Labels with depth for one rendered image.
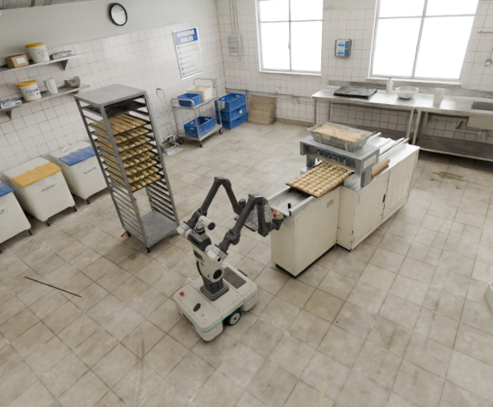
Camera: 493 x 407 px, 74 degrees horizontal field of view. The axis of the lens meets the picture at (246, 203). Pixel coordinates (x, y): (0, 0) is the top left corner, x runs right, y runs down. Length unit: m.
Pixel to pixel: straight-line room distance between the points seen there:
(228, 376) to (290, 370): 0.50
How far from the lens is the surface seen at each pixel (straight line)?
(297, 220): 3.02
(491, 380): 3.29
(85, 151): 5.53
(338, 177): 3.43
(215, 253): 2.55
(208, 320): 2.97
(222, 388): 2.94
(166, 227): 4.27
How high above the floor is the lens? 2.58
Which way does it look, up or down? 33 degrees down
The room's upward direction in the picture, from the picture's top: 6 degrees counter-clockwise
